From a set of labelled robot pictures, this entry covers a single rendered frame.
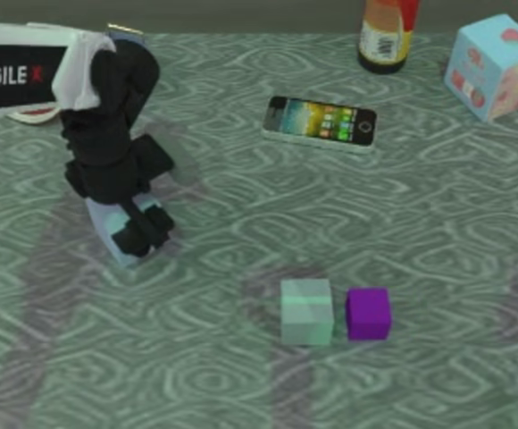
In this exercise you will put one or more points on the light blue small block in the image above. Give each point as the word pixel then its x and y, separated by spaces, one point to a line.
pixel 105 223

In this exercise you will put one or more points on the mint green cube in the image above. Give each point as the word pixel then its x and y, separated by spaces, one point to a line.
pixel 306 313

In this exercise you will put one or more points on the purple cube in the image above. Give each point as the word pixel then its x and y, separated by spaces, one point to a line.
pixel 368 313

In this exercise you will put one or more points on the red and white object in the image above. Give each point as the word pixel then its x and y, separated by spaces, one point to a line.
pixel 33 115

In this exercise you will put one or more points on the green swirl patterned tablecloth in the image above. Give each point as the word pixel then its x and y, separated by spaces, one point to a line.
pixel 259 232

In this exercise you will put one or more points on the blue object with gold edge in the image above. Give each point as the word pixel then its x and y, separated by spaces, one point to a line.
pixel 127 35

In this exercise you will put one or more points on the smartphone with lit screen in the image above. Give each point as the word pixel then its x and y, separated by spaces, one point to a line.
pixel 319 121

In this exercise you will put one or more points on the dark bottle with label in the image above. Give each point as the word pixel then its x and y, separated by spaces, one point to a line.
pixel 384 40

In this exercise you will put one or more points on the light blue printed carton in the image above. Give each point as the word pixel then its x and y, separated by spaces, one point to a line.
pixel 491 67

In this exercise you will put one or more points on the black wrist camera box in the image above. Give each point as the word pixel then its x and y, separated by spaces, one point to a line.
pixel 152 158

